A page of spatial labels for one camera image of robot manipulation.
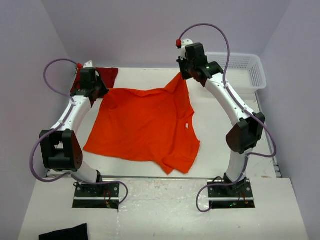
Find orange t shirt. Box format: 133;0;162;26
83;73;201;175

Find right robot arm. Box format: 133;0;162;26
176;39;265;197

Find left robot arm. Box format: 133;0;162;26
39;64;109;197

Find folded dark red shirt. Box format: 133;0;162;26
70;67;119;93

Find white plastic basket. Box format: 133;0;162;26
206;52;267;95

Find black cloth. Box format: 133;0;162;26
38;223;89;240

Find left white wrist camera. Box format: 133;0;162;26
83;60;94;68

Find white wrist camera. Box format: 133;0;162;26
180;38;193;60
83;60;94;68

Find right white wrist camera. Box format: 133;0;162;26
180;38;193;60

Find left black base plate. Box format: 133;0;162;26
73;182;120;200

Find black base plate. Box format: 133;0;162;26
207;176;253;199
73;182;120;200

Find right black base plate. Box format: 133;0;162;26
207;176;253;199

